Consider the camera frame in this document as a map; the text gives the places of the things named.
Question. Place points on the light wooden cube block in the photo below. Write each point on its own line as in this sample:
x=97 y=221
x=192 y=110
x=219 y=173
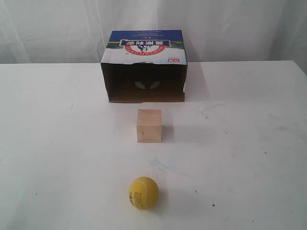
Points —
x=149 y=126

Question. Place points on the blue white cardboard box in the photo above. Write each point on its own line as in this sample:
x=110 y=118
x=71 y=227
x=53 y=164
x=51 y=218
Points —
x=145 y=66

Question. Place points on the yellow tennis ball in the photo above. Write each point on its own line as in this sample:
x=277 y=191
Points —
x=143 y=193

